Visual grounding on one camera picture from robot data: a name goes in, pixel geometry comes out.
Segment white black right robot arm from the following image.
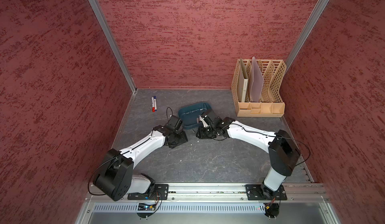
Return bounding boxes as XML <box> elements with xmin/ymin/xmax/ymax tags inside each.
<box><xmin>196</xmin><ymin>114</ymin><xmax>302</xmax><ymax>200</ymax></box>

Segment left aluminium corner post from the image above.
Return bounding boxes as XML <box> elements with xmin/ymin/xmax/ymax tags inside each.
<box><xmin>88</xmin><ymin>0</ymin><xmax>137</xmax><ymax>94</ymax></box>

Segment teal plastic storage box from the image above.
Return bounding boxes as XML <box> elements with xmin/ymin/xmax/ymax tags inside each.
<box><xmin>178</xmin><ymin>102</ymin><xmax>211</xmax><ymax>130</ymax></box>

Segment grey translucent folder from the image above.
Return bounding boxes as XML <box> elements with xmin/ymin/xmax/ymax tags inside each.
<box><xmin>248</xmin><ymin>57</ymin><xmax>264</xmax><ymax>102</ymax></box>

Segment blue cap whiteboard marker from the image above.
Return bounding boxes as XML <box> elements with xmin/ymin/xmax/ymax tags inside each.
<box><xmin>153</xmin><ymin>96</ymin><xmax>157</xmax><ymax>112</ymax></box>

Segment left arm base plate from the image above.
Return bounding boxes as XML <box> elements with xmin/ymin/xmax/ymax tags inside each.
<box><xmin>127</xmin><ymin>184</ymin><xmax>169</xmax><ymax>201</ymax></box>

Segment aluminium corner post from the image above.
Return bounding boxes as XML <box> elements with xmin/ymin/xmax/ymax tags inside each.
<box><xmin>285</xmin><ymin>0</ymin><xmax>330</xmax><ymax>72</ymax></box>
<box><xmin>88</xmin><ymin>0</ymin><xmax>137</xmax><ymax>94</ymax></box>

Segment red cap whiteboard marker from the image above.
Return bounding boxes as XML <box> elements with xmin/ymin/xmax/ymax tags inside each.
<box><xmin>151</xmin><ymin>97</ymin><xmax>154</xmax><ymax>112</ymax></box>

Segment beige folder in organizer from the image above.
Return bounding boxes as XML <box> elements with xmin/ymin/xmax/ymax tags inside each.
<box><xmin>237</xmin><ymin>59</ymin><xmax>248</xmax><ymax>102</ymax></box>

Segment right aluminium corner post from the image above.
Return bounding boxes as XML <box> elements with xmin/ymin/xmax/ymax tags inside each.
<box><xmin>285</xmin><ymin>0</ymin><xmax>330</xmax><ymax>72</ymax></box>

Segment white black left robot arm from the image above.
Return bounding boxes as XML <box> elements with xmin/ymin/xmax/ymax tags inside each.
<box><xmin>89</xmin><ymin>125</ymin><xmax>188</xmax><ymax>201</ymax></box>

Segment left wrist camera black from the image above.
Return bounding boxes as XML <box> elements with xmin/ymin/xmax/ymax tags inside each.
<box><xmin>165</xmin><ymin>115</ymin><xmax>183</xmax><ymax>133</ymax></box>

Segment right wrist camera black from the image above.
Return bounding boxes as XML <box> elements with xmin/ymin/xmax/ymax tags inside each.
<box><xmin>199</xmin><ymin>109</ymin><xmax>223</xmax><ymax>128</ymax></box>

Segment beige plastic file organizer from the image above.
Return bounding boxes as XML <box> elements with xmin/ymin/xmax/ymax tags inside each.
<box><xmin>231</xmin><ymin>57</ymin><xmax>286</xmax><ymax>118</ymax></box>

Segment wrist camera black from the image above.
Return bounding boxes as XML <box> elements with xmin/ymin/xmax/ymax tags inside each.
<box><xmin>199</xmin><ymin>109</ymin><xmax>223</xmax><ymax>128</ymax></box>
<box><xmin>165</xmin><ymin>115</ymin><xmax>183</xmax><ymax>133</ymax></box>

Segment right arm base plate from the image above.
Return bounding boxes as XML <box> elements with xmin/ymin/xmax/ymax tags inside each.
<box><xmin>245</xmin><ymin>184</ymin><xmax>287</xmax><ymax>201</ymax></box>

